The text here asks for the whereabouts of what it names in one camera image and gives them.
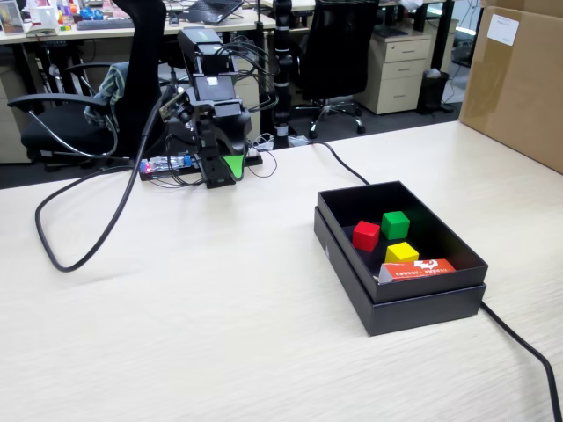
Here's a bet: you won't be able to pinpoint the striped garment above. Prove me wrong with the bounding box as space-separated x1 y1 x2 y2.
82 61 131 134

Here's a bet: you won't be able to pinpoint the light wooden office desk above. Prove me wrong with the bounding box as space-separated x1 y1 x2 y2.
0 7 279 46

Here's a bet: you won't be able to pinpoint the white shipping label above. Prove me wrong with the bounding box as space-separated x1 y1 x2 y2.
485 13 521 47

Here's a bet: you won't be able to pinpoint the green wooden cube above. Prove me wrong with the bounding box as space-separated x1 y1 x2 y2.
380 210 412 241

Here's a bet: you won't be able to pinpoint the yellow wooden cube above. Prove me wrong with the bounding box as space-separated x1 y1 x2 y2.
384 241 420 265

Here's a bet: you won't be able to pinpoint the large cardboard box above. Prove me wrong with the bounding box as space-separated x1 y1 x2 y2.
457 0 563 175

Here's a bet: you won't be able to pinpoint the black open box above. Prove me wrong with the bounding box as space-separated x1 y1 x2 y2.
312 206 487 338
316 179 490 305

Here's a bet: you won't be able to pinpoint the black mesh office chair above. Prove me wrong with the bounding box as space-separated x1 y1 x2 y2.
290 0 382 141

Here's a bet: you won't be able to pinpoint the thick black camera cable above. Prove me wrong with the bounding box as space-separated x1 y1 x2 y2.
33 85 178 273

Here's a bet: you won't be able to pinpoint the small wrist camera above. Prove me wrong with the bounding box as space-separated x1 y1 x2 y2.
157 91 195 125

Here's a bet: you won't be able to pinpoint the black office chair chrome arms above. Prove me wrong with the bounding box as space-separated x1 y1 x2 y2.
7 0 169 173

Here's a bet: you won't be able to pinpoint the black keyboard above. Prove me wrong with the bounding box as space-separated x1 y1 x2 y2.
75 18 135 32

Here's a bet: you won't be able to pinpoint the black trash bin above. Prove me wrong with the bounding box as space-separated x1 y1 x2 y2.
416 69 451 116

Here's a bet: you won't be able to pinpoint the beige drawer cabinet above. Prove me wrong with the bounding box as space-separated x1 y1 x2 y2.
353 31 435 116

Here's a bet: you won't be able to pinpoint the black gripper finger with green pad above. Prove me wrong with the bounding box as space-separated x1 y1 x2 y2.
222 151 246 182

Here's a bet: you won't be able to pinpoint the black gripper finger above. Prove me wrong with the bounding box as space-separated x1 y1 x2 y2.
200 127 237 190

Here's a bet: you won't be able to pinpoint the black laptop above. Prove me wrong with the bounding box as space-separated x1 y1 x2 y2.
181 0 245 25

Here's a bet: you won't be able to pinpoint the orange paper carton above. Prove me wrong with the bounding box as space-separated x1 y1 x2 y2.
377 258 457 286

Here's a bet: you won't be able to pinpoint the red wooden cube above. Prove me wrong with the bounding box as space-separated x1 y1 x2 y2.
352 220 381 253

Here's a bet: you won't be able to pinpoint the black vertical pole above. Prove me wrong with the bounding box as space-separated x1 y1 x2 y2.
270 0 295 150

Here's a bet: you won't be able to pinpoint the thin black wire bundle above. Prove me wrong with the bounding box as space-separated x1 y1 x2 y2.
214 33 281 116

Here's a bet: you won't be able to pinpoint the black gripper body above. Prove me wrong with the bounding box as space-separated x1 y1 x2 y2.
165 98 254 156

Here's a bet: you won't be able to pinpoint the white power strip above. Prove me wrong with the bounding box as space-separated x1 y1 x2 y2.
248 134 318 151

